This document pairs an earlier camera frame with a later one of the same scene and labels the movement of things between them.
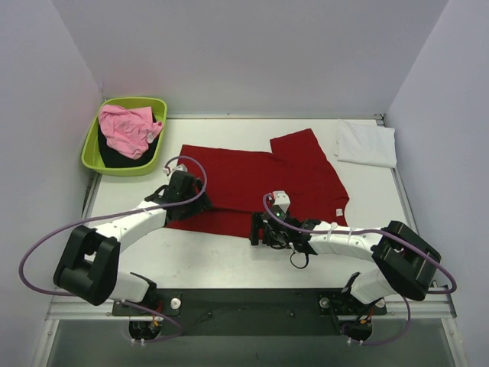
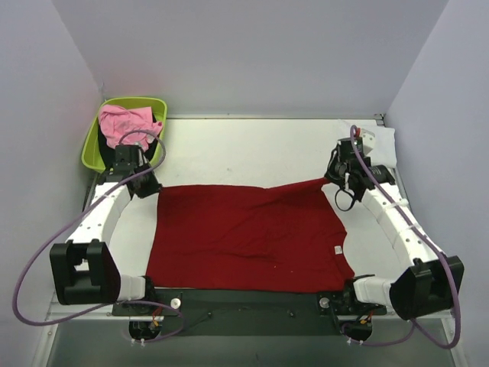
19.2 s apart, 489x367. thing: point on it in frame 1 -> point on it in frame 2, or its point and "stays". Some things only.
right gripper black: (258, 228) -> (334, 170)
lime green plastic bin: (91, 154) stays
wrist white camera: (281, 199) -> (367, 141)
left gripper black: (199, 200) -> (149, 185)
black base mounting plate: (252, 313) stays
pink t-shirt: (129, 131) stays
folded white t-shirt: (364, 141) stays
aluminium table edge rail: (380, 120) stays
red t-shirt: (293, 173) -> (283, 238)
